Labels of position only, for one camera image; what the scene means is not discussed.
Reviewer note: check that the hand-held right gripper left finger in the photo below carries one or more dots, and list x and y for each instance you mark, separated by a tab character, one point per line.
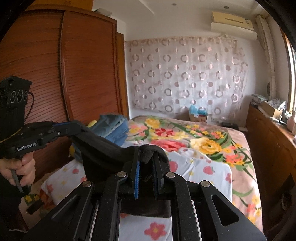
137	176

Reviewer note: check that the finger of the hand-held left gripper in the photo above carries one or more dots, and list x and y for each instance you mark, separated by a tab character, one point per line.
66	125
69	133

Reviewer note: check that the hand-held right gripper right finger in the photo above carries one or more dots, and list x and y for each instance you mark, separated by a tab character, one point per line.
156	178

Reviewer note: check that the black pants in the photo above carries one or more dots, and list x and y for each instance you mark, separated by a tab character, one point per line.
108	153

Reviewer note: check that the person's left forearm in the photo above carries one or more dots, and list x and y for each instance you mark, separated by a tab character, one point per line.
9	208

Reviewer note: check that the person's left hand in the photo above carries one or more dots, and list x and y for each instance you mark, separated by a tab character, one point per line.
25	169

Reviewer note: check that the yellow cloth item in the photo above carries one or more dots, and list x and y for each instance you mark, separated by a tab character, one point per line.
73	151

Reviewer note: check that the folded light blue jeans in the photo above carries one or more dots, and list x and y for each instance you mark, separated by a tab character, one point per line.
111	121

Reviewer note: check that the strawberry print sheet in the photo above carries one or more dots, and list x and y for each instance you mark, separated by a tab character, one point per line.
198	171

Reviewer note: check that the wooden wardrobe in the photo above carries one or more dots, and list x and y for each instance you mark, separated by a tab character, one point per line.
69	69

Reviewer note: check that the floral blanket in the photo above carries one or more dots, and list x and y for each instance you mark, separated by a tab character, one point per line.
208	141

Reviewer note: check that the cardboard box with blue items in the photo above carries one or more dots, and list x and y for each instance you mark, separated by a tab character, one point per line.
197	114

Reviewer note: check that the wooden side cabinet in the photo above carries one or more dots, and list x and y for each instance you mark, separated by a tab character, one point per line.
266	143

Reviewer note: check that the white box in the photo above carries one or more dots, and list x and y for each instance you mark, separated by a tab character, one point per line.
101	12

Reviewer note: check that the open cardboard box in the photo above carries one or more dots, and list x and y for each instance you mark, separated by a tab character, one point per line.
271	109

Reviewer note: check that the pink bottle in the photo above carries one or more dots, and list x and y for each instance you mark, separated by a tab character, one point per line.
291	121

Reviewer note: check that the bunched window curtain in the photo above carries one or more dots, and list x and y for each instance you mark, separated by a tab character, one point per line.
268	58

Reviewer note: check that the window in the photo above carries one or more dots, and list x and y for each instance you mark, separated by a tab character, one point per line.
291	76

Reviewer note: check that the beige air conditioner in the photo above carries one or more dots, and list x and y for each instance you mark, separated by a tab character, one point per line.
233	24

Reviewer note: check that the circle pattern wall curtain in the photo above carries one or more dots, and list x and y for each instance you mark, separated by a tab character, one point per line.
185	76

